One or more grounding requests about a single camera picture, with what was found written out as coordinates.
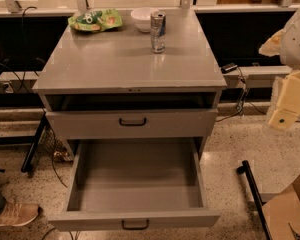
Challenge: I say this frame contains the black wall cable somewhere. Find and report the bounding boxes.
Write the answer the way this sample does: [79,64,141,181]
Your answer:
[0,5,46,94]

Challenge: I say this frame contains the white bowl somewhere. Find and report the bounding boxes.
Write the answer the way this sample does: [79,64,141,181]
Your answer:
[130,7,157,33]

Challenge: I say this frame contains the black table leg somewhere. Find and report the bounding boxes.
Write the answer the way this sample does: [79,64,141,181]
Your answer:
[21,115,47,173]

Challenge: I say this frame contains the tan sneaker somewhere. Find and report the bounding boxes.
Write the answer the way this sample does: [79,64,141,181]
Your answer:
[0,202,39,227]

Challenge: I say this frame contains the grey drawer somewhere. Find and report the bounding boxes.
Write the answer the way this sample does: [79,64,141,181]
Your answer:
[46,109,217,139]
[48,138,220,231]

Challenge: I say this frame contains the grey drawer cabinet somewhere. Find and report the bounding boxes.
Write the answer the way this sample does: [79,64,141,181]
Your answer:
[33,9,226,155]

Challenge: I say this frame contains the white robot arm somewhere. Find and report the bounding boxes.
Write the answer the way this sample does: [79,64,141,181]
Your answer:
[259,7,300,131]

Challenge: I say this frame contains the silver drink can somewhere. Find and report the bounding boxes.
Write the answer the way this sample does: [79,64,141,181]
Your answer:
[150,11,166,53]

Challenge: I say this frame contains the black power adapter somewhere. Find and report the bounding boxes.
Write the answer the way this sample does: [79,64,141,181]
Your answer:
[221,63,238,74]

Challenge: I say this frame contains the cardboard box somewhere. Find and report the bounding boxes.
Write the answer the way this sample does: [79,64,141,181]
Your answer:
[262,175,300,240]

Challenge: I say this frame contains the green chip bag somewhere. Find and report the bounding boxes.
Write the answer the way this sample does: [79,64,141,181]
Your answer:
[68,9,123,32]

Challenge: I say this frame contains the black metal frame bar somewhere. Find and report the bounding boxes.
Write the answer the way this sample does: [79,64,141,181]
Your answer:
[236,160,272,240]

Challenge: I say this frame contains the black floor cable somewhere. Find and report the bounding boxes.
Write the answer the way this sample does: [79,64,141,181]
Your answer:
[215,67,268,123]

